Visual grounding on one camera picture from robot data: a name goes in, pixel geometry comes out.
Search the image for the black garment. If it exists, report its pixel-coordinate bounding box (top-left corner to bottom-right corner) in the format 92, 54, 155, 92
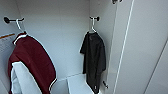
79, 31, 108, 94

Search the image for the white wardrobe door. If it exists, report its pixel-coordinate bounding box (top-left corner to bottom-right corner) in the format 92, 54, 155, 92
111, 0, 168, 94

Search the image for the white wardrobe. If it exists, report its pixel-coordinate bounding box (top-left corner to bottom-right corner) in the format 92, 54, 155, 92
0, 0, 134, 94

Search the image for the black wardrobe peg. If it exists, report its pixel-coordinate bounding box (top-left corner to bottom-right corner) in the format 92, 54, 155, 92
3, 16, 25, 25
89, 15, 101, 22

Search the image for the small black wardrobe hinge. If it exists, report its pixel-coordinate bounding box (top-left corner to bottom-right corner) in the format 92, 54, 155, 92
102, 80, 110, 90
111, 0, 124, 5

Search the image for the maroon white garment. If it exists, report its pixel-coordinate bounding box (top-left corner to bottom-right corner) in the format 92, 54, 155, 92
7, 32, 58, 94

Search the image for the small orange strip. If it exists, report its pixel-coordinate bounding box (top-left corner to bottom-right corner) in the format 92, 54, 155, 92
0, 32, 16, 41

